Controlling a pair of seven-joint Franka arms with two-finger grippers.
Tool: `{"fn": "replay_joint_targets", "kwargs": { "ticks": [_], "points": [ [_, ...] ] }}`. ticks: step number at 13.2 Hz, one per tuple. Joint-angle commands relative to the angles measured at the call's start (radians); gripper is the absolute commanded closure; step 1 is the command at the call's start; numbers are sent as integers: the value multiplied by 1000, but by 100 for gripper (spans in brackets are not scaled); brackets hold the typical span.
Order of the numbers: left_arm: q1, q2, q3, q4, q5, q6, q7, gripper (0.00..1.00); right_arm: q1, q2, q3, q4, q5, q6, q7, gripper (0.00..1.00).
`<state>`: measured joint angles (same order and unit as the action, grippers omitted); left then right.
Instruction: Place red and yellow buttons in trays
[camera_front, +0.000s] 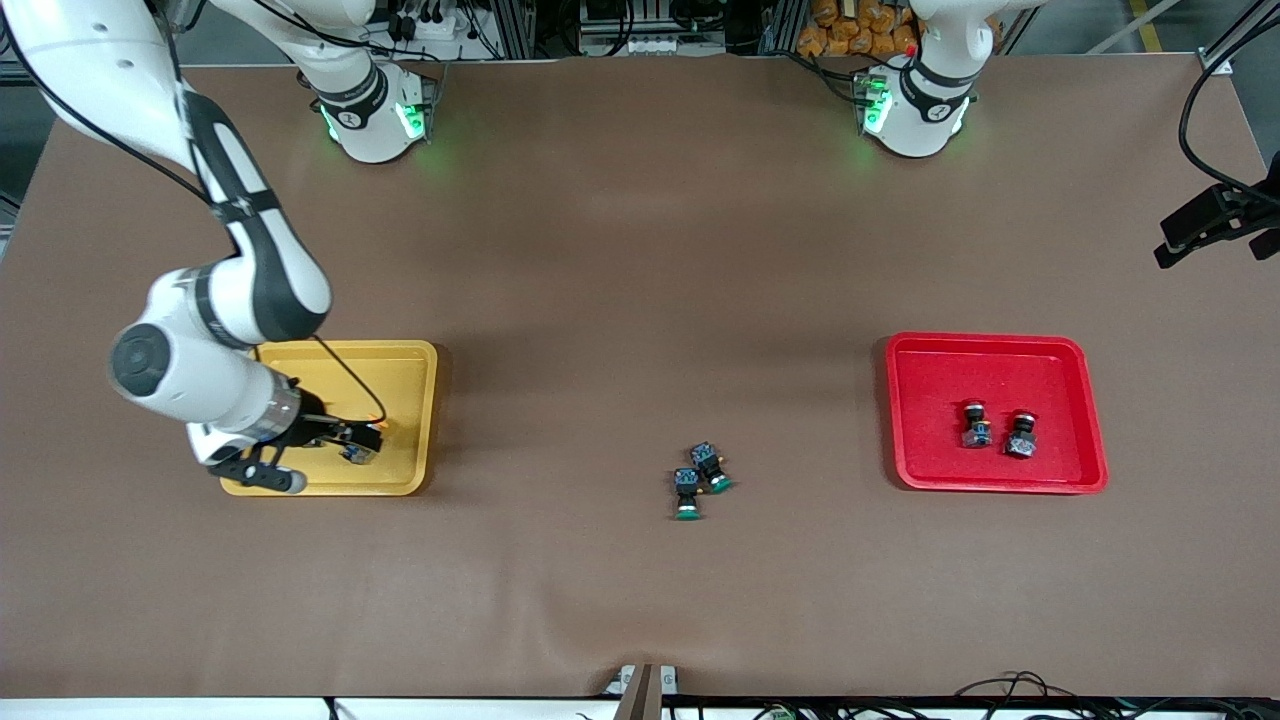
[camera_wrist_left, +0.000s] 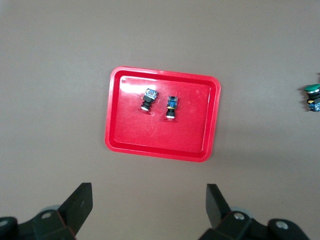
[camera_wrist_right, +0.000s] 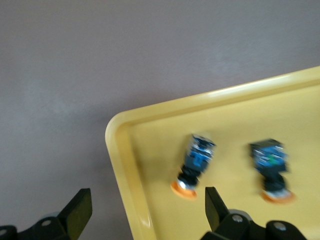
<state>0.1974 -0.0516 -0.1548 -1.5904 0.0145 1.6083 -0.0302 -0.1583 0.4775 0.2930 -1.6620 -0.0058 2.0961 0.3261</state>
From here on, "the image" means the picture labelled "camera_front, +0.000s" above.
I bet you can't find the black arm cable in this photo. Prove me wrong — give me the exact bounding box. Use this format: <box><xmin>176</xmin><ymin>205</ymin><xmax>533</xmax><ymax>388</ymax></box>
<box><xmin>0</xmin><ymin>0</ymin><xmax>389</xmax><ymax>426</ymax></box>
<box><xmin>1178</xmin><ymin>0</ymin><xmax>1280</xmax><ymax>196</ymax></box>

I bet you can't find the aluminium frame post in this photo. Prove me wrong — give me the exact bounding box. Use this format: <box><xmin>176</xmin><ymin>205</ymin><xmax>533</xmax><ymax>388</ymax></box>
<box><xmin>757</xmin><ymin>0</ymin><xmax>806</xmax><ymax>56</ymax></box>
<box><xmin>495</xmin><ymin>0</ymin><xmax>536</xmax><ymax>59</ymax></box>

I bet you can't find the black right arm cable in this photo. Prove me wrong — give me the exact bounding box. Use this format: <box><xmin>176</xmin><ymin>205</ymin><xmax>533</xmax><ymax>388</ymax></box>
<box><xmin>0</xmin><ymin>0</ymin><xmax>389</xmax><ymax>426</ymax></box>

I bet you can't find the dark electronics unit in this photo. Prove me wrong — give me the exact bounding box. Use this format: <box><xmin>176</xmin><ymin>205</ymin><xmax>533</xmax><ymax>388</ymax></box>
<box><xmin>578</xmin><ymin>0</ymin><xmax>683</xmax><ymax>56</ymax></box>

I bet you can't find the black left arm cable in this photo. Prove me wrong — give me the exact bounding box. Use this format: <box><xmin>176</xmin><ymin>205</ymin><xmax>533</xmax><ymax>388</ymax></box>
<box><xmin>1178</xmin><ymin>0</ymin><xmax>1280</xmax><ymax>196</ymax></box>

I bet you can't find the brown table mat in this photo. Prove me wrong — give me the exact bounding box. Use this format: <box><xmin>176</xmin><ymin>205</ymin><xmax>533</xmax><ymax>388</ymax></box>
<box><xmin>0</xmin><ymin>55</ymin><xmax>1280</xmax><ymax>701</ymax></box>

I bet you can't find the yellow push button switch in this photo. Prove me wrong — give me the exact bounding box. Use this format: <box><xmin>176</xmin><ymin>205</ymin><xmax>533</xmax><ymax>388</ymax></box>
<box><xmin>340</xmin><ymin>420</ymin><xmax>388</xmax><ymax>467</ymax></box>

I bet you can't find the yellow plastic tray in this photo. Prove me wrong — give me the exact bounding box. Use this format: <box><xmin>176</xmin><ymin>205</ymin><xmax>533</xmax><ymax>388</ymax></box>
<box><xmin>220</xmin><ymin>340</ymin><xmax>439</xmax><ymax>497</ymax></box>

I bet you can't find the black cable bundle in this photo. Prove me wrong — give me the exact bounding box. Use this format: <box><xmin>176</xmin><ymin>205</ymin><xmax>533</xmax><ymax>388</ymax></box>
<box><xmin>660</xmin><ymin>670</ymin><xmax>1280</xmax><ymax>720</ymax></box>

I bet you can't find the white power strip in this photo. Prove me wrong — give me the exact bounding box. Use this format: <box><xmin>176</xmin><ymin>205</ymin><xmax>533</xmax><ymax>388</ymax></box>
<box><xmin>385</xmin><ymin>5</ymin><xmax>481</xmax><ymax>43</ymax></box>

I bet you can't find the metal clamp bracket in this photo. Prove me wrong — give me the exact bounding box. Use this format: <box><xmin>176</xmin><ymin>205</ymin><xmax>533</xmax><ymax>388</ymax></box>
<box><xmin>605</xmin><ymin>663</ymin><xmax>681</xmax><ymax>720</ymax></box>

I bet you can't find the aluminium frame strut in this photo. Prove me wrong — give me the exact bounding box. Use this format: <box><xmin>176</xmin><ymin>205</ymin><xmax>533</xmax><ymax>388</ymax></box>
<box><xmin>1195</xmin><ymin>0</ymin><xmax>1280</xmax><ymax>76</ymax></box>

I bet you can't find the red plastic tray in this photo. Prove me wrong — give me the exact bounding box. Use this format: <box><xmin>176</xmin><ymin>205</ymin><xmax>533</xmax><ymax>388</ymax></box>
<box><xmin>885</xmin><ymin>332</ymin><xmax>1110</xmax><ymax>495</ymax></box>

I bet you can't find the orange bags pile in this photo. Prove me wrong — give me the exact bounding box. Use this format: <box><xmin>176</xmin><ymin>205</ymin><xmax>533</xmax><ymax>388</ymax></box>
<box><xmin>797</xmin><ymin>0</ymin><xmax>921</xmax><ymax>58</ymax></box>

